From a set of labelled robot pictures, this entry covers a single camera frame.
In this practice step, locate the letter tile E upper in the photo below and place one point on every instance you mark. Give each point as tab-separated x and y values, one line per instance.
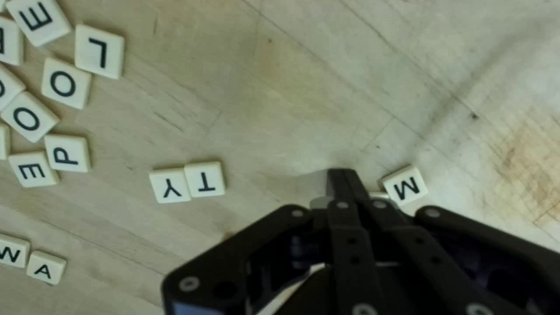
42	21

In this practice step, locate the letter tile L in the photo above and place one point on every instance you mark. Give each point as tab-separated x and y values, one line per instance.
98	51

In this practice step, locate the letter tile Y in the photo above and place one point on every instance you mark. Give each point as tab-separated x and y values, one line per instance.
170	186

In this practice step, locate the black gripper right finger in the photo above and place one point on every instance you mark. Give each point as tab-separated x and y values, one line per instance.
433	278

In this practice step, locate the letter tile o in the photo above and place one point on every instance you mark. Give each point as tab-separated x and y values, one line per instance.
30	117
67	84

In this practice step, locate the letter tile M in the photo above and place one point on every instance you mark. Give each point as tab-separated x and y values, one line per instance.
405	186

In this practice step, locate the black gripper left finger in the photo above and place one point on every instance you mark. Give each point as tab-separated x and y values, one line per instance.
356	275

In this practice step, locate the letter tile N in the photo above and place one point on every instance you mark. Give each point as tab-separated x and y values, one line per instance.
14	250

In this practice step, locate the letter tile O lower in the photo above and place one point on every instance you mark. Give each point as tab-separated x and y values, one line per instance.
30	117

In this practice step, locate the letter tile O upper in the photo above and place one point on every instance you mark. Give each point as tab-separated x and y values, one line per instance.
67	84

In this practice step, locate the letter tile T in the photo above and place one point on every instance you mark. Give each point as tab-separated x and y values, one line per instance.
205	179

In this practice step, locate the letter tile A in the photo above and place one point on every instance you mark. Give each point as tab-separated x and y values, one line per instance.
46	268

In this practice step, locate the letter tile P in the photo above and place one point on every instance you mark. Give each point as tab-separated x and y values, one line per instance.
69	152

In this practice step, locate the letter tile E lower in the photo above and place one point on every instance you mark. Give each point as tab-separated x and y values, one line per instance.
32	170

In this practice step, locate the letter tile e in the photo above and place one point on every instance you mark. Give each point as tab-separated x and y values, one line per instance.
42	21
32	170

